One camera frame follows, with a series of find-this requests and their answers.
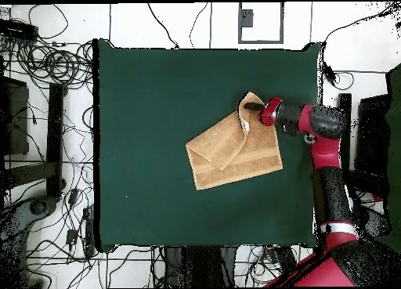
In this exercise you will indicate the dark horizontal beam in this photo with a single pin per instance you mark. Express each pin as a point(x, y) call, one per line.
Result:
point(28, 174)

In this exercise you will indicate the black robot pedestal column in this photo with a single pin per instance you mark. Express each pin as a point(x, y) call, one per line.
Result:
point(200, 267)

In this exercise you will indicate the tan terry towel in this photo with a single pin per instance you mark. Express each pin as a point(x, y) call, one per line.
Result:
point(231, 157)

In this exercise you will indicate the black power strip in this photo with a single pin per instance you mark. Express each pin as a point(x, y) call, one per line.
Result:
point(90, 235)
point(285, 257)
point(17, 30)

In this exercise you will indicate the green cloth beside table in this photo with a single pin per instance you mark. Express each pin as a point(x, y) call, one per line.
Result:
point(395, 145)

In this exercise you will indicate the dark green table cloth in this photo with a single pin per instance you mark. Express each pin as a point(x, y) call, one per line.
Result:
point(141, 129)

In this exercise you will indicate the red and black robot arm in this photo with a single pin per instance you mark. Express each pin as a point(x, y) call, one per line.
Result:
point(325, 145)

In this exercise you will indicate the black box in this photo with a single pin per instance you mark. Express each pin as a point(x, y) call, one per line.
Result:
point(17, 119)
point(372, 135)

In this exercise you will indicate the grey square floor frame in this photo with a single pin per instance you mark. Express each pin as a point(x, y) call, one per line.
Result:
point(260, 41)

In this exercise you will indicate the black power adapter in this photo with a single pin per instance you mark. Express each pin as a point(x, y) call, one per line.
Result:
point(71, 236)
point(73, 196)

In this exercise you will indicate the black upright bar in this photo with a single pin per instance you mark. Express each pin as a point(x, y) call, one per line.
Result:
point(346, 99)
point(55, 138)

